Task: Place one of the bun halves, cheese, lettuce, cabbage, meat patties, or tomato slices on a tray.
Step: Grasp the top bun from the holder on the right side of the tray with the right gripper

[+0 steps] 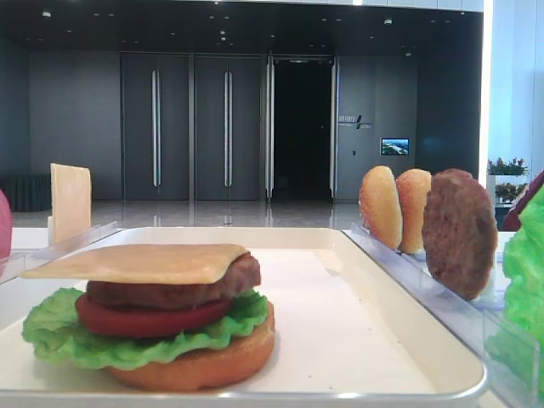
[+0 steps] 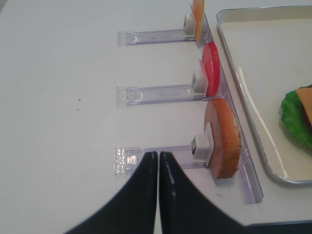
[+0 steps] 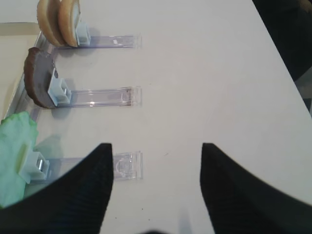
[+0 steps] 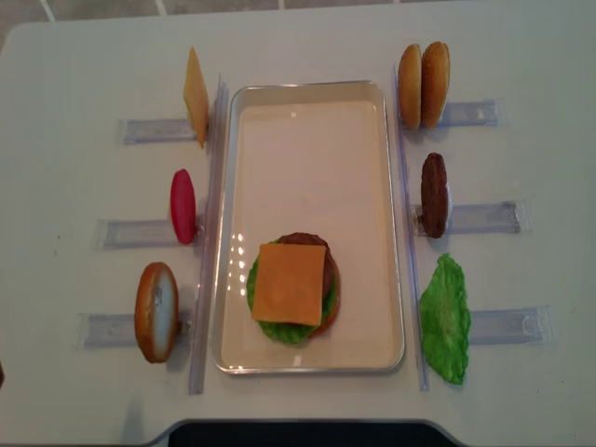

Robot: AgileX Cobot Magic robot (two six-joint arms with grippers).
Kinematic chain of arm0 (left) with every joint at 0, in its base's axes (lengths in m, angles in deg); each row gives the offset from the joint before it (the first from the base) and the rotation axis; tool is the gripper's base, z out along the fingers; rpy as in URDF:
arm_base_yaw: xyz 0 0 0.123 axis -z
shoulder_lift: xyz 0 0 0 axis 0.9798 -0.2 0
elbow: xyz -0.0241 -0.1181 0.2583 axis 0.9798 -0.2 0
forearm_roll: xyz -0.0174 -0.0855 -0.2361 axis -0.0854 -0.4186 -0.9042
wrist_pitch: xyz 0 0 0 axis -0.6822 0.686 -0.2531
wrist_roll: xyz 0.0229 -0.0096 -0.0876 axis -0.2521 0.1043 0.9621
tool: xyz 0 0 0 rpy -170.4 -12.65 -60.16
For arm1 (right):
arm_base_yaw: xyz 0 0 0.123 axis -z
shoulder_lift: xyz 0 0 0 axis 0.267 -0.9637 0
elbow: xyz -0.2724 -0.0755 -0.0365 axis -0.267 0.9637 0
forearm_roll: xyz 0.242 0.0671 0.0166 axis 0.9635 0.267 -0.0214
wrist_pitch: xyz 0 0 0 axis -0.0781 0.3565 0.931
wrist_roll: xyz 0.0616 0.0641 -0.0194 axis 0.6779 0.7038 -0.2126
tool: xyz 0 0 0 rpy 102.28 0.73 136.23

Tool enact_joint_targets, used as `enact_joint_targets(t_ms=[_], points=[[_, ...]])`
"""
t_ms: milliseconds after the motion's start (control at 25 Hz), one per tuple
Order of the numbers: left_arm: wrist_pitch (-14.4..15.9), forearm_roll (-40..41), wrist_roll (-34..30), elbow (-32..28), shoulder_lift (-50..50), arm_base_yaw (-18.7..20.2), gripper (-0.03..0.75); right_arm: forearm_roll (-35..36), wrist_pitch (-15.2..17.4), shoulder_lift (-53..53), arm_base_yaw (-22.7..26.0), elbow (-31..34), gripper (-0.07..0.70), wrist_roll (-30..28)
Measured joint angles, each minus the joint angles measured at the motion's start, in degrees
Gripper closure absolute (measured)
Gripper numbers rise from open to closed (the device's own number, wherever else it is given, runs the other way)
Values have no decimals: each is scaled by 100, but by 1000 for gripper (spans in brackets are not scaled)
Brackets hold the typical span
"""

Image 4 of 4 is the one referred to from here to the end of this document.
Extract bun slice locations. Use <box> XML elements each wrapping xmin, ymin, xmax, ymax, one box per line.
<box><xmin>397</xmin><ymin>44</ymin><xmax>422</xmax><ymax>129</ymax></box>
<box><xmin>421</xmin><ymin>41</ymin><xmax>451</xmax><ymax>129</ymax></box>

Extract yellow cheese slice on burger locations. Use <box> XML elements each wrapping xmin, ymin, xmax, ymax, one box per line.
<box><xmin>251</xmin><ymin>243</ymin><xmax>326</xmax><ymax>326</ymax></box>

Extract brown meat patty on burger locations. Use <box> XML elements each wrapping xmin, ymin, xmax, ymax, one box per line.
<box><xmin>278</xmin><ymin>232</ymin><xmax>337</xmax><ymax>294</ymax></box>

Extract green lettuce leaf on burger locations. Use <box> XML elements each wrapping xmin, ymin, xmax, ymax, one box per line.
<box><xmin>246</xmin><ymin>232</ymin><xmax>336</xmax><ymax>345</ymax></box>

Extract standing red tomato slice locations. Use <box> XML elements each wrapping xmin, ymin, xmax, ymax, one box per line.
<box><xmin>169</xmin><ymin>169</ymin><xmax>196</xmax><ymax>245</ymax></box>

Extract standing brown meat patty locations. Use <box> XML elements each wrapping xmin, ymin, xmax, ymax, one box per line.
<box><xmin>421</xmin><ymin>153</ymin><xmax>449</xmax><ymax>238</ymax></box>

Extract standing yellow cheese slice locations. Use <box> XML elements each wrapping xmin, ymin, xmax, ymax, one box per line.
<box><xmin>183</xmin><ymin>47</ymin><xmax>210</xmax><ymax>148</ymax></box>

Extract standing green lettuce leaf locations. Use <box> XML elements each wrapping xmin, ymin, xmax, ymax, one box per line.
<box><xmin>419</xmin><ymin>253</ymin><xmax>471</xmax><ymax>386</ymax></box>

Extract white metal tray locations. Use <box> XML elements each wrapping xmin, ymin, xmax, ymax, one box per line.
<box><xmin>210</xmin><ymin>81</ymin><xmax>405</xmax><ymax>375</ymax></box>

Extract standing bun left front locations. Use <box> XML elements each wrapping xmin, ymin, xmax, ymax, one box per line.
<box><xmin>134</xmin><ymin>262</ymin><xmax>179</xmax><ymax>363</ymax></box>

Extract clear rail left long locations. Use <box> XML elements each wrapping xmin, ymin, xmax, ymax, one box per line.
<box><xmin>188</xmin><ymin>77</ymin><xmax>229</xmax><ymax>395</ymax></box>

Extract clear rail long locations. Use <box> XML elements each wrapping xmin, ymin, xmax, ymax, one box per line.
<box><xmin>188</xmin><ymin>77</ymin><xmax>229</xmax><ymax>395</ymax></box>
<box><xmin>392</xmin><ymin>63</ymin><xmax>429</xmax><ymax>391</ymax></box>

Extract clear rail right long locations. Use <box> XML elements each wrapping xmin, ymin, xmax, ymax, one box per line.
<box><xmin>392</xmin><ymin>63</ymin><xmax>429</xmax><ymax>391</ymax></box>

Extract clear holder rail tomato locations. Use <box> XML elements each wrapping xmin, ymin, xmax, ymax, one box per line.
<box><xmin>93</xmin><ymin>219</ymin><xmax>182</xmax><ymax>251</ymax></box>

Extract clear holder rail cheese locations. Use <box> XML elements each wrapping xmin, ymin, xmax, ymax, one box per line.
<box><xmin>116</xmin><ymin>118</ymin><xmax>196</xmax><ymax>145</ymax></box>

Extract clear holder rail patty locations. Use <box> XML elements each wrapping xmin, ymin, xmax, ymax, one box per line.
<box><xmin>409</xmin><ymin>199</ymin><xmax>532</xmax><ymax>237</ymax></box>

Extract clear holder rail right buns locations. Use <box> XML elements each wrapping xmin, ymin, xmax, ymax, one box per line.
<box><xmin>438</xmin><ymin>99</ymin><xmax>505</xmax><ymax>128</ymax></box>

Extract clear holder rail left bun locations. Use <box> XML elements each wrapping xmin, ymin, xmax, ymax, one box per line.
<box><xmin>76</xmin><ymin>310</ymin><xmax>193</xmax><ymax>350</ymax></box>

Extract clear holder rail lettuce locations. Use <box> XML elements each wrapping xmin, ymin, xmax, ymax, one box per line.
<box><xmin>469</xmin><ymin>305</ymin><xmax>553</xmax><ymax>345</ymax></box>

